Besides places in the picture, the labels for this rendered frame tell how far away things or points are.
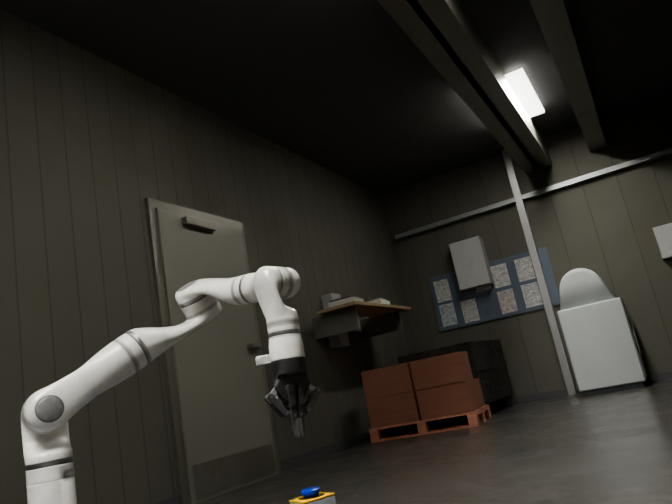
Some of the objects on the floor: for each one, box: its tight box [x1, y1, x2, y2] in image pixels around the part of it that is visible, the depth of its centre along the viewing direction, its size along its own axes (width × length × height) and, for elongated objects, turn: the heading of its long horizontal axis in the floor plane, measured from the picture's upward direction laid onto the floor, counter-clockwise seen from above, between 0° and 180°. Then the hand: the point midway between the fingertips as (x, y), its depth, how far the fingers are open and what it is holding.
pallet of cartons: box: [361, 351, 492, 443], centre depth 611 cm, size 82×115×70 cm
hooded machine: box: [557, 268, 647, 397], centre depth 677 cm, size 71×60×139 cm
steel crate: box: [398, 339, 513, 423], centre depth 716 cm, size 98×123×82 cm
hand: (297, 428), depth 123 cm, fingers closed
